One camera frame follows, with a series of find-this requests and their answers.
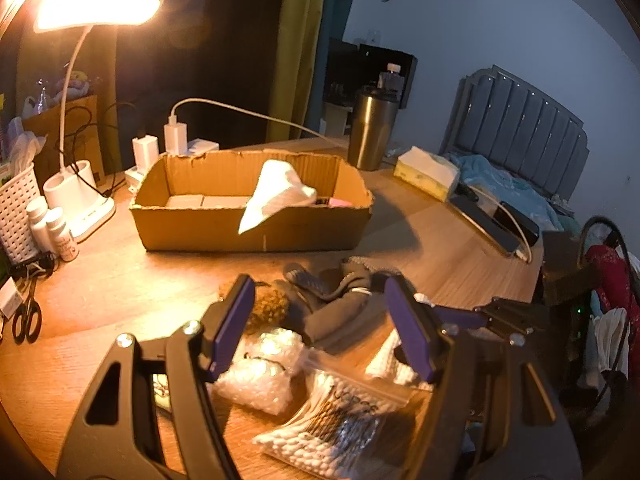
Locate yellow and white tissue pack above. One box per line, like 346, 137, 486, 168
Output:
393, 146, 461, 203

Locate clear water bottle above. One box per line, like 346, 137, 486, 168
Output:
377, 63, 405, 96

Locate white charging cable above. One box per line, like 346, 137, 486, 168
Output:
170, 98, 346, 146

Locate black cable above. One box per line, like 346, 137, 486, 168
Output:
60, 102, 146, 196

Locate small dark phone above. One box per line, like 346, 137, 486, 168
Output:
492, 201, 541, 247

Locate red garment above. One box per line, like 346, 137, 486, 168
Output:
585, 245, 640, 331

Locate dark grey socks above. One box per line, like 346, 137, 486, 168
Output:
282, 256, 401, 346

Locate white power strip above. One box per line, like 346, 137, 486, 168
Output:
124, 139, 221, 193

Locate olive green curtain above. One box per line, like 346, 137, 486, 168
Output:
267, 0, 331, 143

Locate stainless steel tumbler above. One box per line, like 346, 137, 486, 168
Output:
347, 86, 400, 171

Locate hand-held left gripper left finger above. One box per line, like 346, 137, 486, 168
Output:
56, 274, 257, 480

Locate white charger with cable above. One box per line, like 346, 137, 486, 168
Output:
164, 115, 189, 155

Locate small white padded packet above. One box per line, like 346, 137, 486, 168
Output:
365, 332, 431, 391

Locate white plug charger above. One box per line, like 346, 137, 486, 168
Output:
132, 134, 160, 171

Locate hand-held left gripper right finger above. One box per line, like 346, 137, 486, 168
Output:
384, 276, 583, 480

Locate white desk lamp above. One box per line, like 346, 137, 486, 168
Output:
32, 0, 165, 243

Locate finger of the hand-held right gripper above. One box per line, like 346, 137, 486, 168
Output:
434, 298, 538, 347

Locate white cloth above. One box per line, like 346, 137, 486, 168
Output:
238, 159, 318, 235

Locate cardboard box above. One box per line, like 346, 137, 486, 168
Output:
129, 149, 375, 253

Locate bubble wrap bundle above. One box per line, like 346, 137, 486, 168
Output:
210, 327, 306, 416

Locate large dark phone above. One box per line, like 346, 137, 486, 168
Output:
449, 194, 521, 257

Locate black binder clips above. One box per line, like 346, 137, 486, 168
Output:
7, 255, 56, 281

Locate white garment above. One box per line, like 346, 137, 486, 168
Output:
592, 307, 628, 376

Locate small white box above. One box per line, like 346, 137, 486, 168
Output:
0, 280, 23, 318

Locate black shelf cabinet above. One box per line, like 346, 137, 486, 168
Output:
322, 39, 418, 111

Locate white pill bottle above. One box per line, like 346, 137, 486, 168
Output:
45, 208, 80, 261
26, 197, 53, 256

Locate brown paper bag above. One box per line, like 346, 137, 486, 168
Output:
22, 95, 106, 186

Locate black metal chair frame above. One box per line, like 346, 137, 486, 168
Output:
575, 216, 640, 411

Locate light blue blanket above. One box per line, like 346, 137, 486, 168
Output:
447, 154, 583, 233

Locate black scissors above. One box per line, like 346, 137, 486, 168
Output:
11, 275, 43, 345

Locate clear plastic bag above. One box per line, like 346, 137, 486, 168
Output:
0, 117, 46, 171

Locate white woven plastic basket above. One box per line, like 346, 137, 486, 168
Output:
0, 162, 42, 265

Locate grey padded bed headboard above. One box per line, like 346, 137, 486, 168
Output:
440, 65, 591, 201

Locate cotton swab zip bag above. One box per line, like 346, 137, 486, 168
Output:
252, 347, 431, 478

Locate plush toy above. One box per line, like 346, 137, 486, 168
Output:
55, 70, 93, 101

